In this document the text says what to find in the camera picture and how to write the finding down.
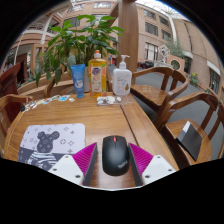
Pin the white sculpture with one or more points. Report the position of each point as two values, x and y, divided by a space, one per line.
164 51

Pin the black computer mouse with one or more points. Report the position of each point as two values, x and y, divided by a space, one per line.
115 156

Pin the blue sticker card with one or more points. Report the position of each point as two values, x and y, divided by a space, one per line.
64 98

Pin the potted yellow flowers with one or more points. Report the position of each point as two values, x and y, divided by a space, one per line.
194 80

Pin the clear plastic packet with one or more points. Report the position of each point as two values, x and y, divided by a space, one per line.
106 100

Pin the yellow dish soap bottle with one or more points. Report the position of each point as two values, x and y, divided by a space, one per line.
97 76

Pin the dark red wooden lectern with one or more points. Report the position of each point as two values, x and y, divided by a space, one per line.
10 80

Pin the blue tube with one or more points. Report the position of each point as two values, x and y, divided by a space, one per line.
78 81

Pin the grey bear-print mouse pad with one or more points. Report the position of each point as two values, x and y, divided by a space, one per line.
50 140

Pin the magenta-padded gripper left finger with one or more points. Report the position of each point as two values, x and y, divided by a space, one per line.
66 168

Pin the wooden armchair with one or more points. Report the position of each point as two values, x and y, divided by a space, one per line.
150 93
173 128
50 88
10 98

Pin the green plant in white pot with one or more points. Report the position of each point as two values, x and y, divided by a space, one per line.
80 40

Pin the black notebook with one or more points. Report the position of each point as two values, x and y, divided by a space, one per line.
190 140

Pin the white pump bottle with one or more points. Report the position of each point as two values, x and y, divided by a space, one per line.
121 81

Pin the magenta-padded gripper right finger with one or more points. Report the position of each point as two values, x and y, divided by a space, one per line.
158 168

